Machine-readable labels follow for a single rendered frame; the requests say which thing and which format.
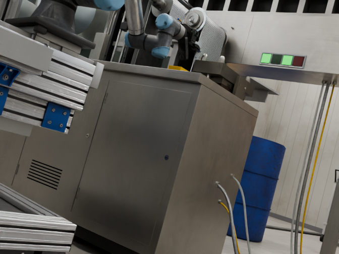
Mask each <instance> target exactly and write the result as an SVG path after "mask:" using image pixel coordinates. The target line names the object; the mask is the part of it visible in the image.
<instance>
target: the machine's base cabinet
mask: <svg viewBox="0 0 339 254"><path fill-rule="evenodd" d="M256 121H257V118H256V117H254V116H253V115H251V114H249V113H248V112H246V111H245V110H243V109H241V108H240V107H238V106H236V105H235V104H233V103H231V102H230V101H228V100H226V99H225V98H223V97H222V96H220V95H218V94H217V93H215V92H213V91H212V90H210V89H208V88H207V87H205V86H204V85H202V84H196V83H189V82H183V81H176V80H169V79H162V78H155V77H148V76H141V75H134V74H126V73H119V72H112V71H105V70H103V71H102V75H101V78H100V82H99V85H98V88H97V89H91V88H89V91H88V94H87V98H86V101H85V104H84V108H83V111H79V110H75V113H74V117H73V120H72V123H71V127H70V130H69V133H68V134H64V133H60V132H57V131H53V130H49V129H46V128H42V127H39V126H35V125H33V127H32V130H31V134H30V136H29V137H28V136H24V135H20V134H16V133H12V132H7V131H3V130H0V183H2V184H4V185H6V186H7V187H9V188H11V189H13V190H14V191H16V192H18V193H20V194H22V195H23V196H25V197H27V198H29V199H31V200H32V201H34V202H36V203H38V204H40V205H41V206H43V207H45V208H47V209H49V210H50V211H52V212H54V213H56V214H58V215H59V216H61V217H63V218H65V219H67V220H68V221H70V222H72V223H74V224H76V225H77V229H76V232H75V236H77V237H79V238H81V239H83V240H85V241H87V242H89V243H91V244H93V245H95V246H97V247H99V248H101V249H103V250H106V251H108V252H110V253H112V254H221V253H222V249H223V245H224V242H225V238H226V235H227V231H228V227H229V224H230V216H229V214H228V212H227V210H226V209H225V208H224V206H223V205H222V204H218V200H222V203H223V204H224V205H225V206H226V207H227V209H228V205H227V202H226V199H225V197H224V195H223V193H222V191H221V190H220V189H219V188H216V187H215V184H216V182H220V185H221V186H222V187H223V188H224V190H225V191H226V193H227V195H228V197H229V199H230V203H231V206H232V211H233V208H234V205H235V201H236V197H237V193H238V190H239V186H238V184H237V182H236V181H235V180H234V179H233V178H230V175H231V174H234V175H235V176H234V177H235V178H236V179H237V180H238V182H239V183H240V182H241V178H242V174H243V171H244V167H245V163H246V159H247V155H248V152H249V148H250V144H251V140H252V137H253V133H254V129H255V125H256Z"/></svg>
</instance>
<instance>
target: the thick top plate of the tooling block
mask: <svg viewBox="0 0 339 254"><path fill-rule="evenodd" d="M192 71H193V72H196V73H201V74H203V75H205V76H206V75H207V74H209V75H211V76H212V77H220V78H224V79H226V80H227V81H228V82H230V83H231V84H233V85H235V81H236V78H237V76H239V74H237V73H236V72H235V71H233V70H232V69H231V68H230V67H228V66H227V65H226V64H224V63H223V62H214V61H205V60H195V63H194V67H193V70H192ZM254 88H255V87H254V86H253V85H252V84H250V83H249V82H248V84H247V88H246V92H245V93H246V96H249V97H252V96H253V92H254Z"/></svg>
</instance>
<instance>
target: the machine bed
mask: <svg viewBox="0 0 339 254"><path fill-rule="evenodd" d="M91 60H92V61H94V62H98V63H101V64H103V65H104V68H103V70H105V71H112V72H119V73H126V74H134V75H141V76H148V77H155V78H162V79H169V80H176V81H183V82H189V83H196V84H202V85H204V86H205V87H207V88H208V89H210V90H212V91H213V92H215V93H217V94H218V95H220V96H222V97H223V98H225V99H226V100H228V101H230V102H231V103H233V104H235V105H236V106H238V107H240V108H241V109H243V110H245V111H246V112H248V113H249V114H251V115H253V116H254V117H256V118H257V117H258V113H259V111H258V110H257V109H255V108H254V107H252V106H250V105H249V104H247V103H246V102H244V101H243V100H241V99H240V98H238V97H237V96H235V95H234V94H232V93H231V92H229V91H228V90H226V89H225V88H223V87H221V86H220V85H218V84H217V83H215V82H214V81H212V80H211V79H209V78H207V77H206V76H204V75H203V74H201V73H196V72H188V71H180V70H172V69H164V68H156V67H148V66H140V65H132V64H127V63H119V62H111V61H102V60H94V59H91Z"/></svg>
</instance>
